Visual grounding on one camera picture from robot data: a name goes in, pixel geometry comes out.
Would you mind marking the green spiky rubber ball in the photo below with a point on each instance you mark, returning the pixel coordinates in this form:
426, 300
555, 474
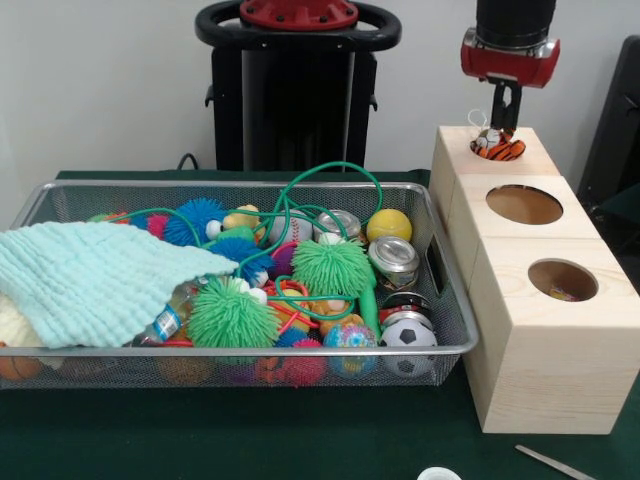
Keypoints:
332, 265

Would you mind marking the green spiky ball with eyes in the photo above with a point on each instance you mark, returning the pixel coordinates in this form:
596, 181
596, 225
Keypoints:
230, 315

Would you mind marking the wooden box with three holes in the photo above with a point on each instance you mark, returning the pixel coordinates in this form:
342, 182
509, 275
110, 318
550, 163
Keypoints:
550, 375

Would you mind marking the mint green knitted cloth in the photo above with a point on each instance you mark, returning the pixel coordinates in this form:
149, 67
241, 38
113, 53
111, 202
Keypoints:
90, 280

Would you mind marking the multicoloured patterned cloth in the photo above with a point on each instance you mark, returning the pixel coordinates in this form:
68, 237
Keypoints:
562, 294

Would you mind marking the colourful globe ball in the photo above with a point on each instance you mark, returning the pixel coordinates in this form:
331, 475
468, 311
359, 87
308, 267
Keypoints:
350, 340

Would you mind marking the black white toy soccer ball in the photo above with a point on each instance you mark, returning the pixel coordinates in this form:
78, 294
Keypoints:
407, 340

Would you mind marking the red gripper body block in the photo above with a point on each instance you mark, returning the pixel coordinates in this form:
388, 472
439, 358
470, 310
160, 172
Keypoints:
510, 65

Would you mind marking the orange striped tiger plush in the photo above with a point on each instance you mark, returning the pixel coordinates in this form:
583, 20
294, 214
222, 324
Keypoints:
500, 150

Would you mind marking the silver soda can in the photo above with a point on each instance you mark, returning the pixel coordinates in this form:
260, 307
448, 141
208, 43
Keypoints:
395, 260

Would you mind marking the white toy baseball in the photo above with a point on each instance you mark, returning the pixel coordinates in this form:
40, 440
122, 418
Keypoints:
295, 227

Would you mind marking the yellow ball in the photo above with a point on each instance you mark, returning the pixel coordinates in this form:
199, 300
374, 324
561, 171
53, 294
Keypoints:
389, 225

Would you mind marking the metal scissors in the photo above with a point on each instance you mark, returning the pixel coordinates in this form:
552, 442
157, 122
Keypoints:
550, 462

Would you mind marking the blue spiky ball with eyes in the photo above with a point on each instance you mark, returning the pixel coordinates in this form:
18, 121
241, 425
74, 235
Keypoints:
195, 222

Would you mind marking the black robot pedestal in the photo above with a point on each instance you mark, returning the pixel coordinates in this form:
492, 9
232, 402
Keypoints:
295, 100

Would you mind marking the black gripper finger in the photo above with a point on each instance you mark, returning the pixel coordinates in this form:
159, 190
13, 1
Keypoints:
499, 107
514, 110

